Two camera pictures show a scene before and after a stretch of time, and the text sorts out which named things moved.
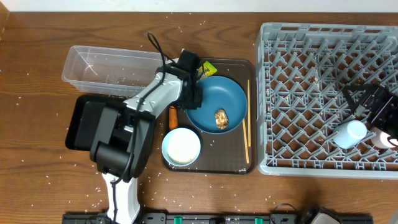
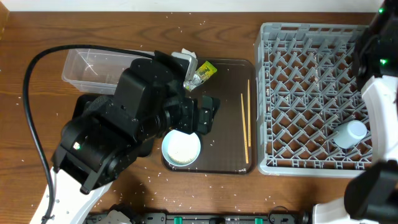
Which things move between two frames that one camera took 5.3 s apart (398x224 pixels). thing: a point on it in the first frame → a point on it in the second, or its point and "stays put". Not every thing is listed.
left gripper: [193, 94] → [191, 115]
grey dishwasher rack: [300, 70] stays put
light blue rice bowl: [181, 147] stays put
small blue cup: [347, 134] stays put
